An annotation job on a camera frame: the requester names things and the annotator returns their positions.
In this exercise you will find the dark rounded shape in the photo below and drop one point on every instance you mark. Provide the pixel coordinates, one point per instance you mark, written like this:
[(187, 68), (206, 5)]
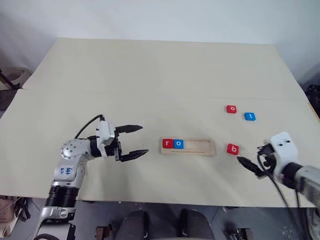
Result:
[(198, 225), (140, 226)]

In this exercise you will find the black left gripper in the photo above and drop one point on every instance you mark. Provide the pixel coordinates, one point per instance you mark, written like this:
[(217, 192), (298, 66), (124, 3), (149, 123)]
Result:
[(116, 147)]

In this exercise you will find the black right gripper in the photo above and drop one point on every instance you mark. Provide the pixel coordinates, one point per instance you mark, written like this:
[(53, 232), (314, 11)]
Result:
[(267, 150)]

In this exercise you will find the blue letter o block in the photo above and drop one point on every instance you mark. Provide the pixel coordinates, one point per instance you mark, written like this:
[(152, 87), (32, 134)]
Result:
[(178, 143)]

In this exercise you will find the dark bag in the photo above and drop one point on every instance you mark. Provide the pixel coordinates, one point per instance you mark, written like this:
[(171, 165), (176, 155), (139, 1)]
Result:
[(313, 96)]

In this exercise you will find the red letter o block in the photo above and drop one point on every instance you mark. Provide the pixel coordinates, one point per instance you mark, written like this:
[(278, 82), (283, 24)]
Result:
[(232, 109)]

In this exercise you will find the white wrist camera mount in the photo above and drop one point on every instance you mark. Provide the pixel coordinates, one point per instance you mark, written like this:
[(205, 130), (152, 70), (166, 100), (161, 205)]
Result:
[(285, 147), (105, 132)]

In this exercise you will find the red letter r block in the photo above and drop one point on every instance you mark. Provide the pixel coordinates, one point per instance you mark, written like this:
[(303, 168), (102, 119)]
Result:
[(167, 143)]

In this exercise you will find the wooden letter tray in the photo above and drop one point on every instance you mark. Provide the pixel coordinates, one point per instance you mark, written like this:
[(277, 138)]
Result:
[(200, 146)]

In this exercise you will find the red letter b block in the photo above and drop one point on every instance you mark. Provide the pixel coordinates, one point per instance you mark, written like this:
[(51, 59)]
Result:
[(233, 149)]

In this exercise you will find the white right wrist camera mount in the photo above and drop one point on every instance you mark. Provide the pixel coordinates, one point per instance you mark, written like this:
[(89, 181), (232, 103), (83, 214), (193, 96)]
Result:
[(285, 147)]

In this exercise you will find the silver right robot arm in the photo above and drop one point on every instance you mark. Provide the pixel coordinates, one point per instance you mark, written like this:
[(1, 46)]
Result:
[(306, 178)]

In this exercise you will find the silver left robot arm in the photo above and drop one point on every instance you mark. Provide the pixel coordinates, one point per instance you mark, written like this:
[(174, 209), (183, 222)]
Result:
[(67, 172)]

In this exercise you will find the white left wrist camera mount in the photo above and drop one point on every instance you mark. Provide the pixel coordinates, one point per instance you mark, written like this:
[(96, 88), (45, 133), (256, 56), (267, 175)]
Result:
[(105, 132)]

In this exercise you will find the blue letter t block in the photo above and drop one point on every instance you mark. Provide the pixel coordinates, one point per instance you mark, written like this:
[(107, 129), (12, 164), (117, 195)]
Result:
[(250, 116)]

